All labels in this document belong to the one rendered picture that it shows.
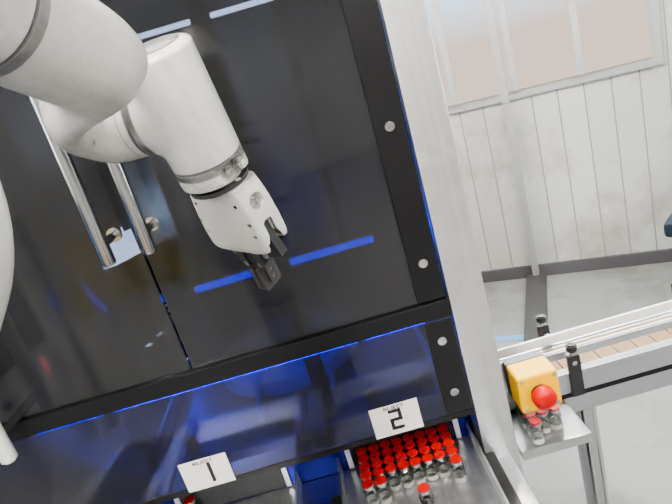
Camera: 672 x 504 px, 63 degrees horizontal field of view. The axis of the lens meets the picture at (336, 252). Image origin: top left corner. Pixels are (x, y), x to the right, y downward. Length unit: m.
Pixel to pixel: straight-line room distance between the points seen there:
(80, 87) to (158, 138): 0.18
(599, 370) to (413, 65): 0.70
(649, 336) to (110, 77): 1.11
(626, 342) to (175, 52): 1.02
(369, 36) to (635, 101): 2.86
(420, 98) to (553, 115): 2.75
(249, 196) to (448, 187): 0.33
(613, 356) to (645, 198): 2.55
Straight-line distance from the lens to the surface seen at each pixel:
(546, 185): 3.65
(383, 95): 0.83
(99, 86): 0.47
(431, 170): 0.85
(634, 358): 1.24
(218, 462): 1.03
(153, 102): 0.60
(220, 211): 0.67
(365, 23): 0.82
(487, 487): 1.05
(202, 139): 0.61
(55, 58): 0.43
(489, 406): 1.03
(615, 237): 3.78
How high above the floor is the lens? 1.60
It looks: 18 degrees down
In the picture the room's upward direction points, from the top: 16 degrees counter-clockwise
